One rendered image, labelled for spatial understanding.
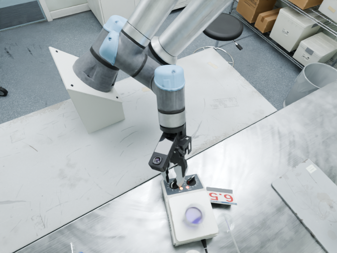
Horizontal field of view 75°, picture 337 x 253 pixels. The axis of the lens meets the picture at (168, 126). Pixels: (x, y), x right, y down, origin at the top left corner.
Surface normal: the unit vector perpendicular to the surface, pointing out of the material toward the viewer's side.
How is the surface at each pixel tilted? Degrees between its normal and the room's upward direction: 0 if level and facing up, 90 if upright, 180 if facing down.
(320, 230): 0
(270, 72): 0
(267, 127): 0
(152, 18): 69
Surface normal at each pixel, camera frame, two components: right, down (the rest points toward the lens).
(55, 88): 0.04, -0.55
